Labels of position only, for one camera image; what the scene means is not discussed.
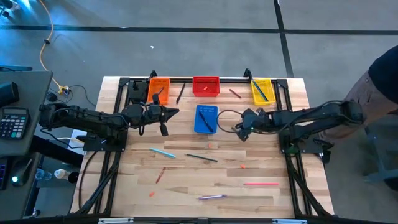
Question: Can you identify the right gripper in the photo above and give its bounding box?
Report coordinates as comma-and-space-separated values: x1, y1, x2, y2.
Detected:
235, 107, 269, 142

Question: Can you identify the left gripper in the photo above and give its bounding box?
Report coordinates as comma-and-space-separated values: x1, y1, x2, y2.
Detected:
143, 94, 180, 137

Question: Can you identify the black pen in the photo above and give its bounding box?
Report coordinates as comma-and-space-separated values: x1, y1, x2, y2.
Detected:
175, 82, 187, 105
198, 111, 215, 133

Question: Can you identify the light blue pen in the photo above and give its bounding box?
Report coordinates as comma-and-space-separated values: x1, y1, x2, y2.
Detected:
149, 147, 177, 159

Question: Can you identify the dark teal crayon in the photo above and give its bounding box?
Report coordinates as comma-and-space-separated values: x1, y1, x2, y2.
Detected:
252, 80, 269, 103

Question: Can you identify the red pencil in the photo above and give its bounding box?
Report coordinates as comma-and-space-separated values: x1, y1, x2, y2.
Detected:
155, 167, 167, 184

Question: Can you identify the orange plastic bin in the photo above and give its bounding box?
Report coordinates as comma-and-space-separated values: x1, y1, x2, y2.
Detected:
147, 77, 171, 105

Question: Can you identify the blue plastic bin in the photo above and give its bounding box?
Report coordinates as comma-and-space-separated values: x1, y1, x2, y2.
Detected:
193, 104, 219, 135

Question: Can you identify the red plastic bin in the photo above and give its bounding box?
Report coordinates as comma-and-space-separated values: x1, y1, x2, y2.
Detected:
192, 76, 221, 98

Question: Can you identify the yellow plastic bin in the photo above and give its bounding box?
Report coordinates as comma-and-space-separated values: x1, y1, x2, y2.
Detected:
250, 78, 277, 106

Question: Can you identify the dark green pencil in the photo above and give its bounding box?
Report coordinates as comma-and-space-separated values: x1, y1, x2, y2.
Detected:
184, 153, 219, 163

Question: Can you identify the pink crayon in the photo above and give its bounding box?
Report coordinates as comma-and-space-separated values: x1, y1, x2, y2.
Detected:
243, 182, 280, 187

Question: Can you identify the purple pen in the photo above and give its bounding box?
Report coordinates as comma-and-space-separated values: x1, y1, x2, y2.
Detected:
198, 194, 228, 201

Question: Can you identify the black floor tape strip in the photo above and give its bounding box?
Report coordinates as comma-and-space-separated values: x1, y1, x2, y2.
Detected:
0, 24, 398, 35
272, 0, 295, 78

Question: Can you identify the white paper sheet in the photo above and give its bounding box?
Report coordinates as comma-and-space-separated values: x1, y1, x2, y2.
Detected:
67, 129, 90, 156

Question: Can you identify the black desk beam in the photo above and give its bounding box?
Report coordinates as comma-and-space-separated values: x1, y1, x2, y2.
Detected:
30, 135, 85, 167

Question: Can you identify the bottle with black cap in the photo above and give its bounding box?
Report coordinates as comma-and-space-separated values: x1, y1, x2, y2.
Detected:
54, 169, 80, 184

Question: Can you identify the grey metal stand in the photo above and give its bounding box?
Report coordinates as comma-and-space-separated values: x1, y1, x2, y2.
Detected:
362, 124, 398, 184

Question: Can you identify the clear plastic bottle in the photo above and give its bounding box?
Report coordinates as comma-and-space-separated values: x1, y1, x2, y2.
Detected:
34, 168, 53, 182

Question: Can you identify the person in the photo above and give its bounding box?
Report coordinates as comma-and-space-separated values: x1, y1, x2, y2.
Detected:
322, 45, 398, 192

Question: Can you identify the black calculator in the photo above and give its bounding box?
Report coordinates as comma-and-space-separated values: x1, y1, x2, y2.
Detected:
0, 107, 31, 140

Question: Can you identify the black mouse with green light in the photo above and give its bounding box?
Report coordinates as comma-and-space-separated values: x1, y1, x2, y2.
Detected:
11, 158, 34, 188

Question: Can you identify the black box on desk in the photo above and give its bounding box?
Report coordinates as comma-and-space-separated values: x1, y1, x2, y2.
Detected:
0, 81, 21, 108

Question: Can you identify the dark grey side desk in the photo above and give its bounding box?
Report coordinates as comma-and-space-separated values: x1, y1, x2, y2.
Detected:
0, 151, 43, 222

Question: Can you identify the dark keyboard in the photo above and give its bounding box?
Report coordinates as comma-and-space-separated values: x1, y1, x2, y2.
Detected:
0, 157, 8, 191

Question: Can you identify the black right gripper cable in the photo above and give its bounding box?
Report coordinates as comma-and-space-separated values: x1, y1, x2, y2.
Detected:
216, 109, 245, 134

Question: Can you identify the black aluminium table frame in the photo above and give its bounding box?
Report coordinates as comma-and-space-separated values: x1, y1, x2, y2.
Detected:
73, 76, 335, 218

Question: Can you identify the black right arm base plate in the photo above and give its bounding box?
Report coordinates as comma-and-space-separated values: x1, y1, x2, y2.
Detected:
278, 129, 324, 155

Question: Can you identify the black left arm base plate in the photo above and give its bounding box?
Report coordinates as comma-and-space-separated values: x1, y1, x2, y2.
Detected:
76, 129, 128, 152

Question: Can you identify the grey metal bracket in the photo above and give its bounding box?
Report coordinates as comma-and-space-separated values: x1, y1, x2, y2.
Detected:
272, 218, 308, 224
98, 217, 134, 224

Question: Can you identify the white cable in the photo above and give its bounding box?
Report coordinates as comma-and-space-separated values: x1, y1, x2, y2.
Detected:
55, 136, 85, 146

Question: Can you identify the dark cable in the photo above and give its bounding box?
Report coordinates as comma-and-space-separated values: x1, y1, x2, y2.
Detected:
77, 151, 99, 210

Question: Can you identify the orange extension cable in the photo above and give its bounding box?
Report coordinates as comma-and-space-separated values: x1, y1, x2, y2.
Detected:
37, 0, 68, 91

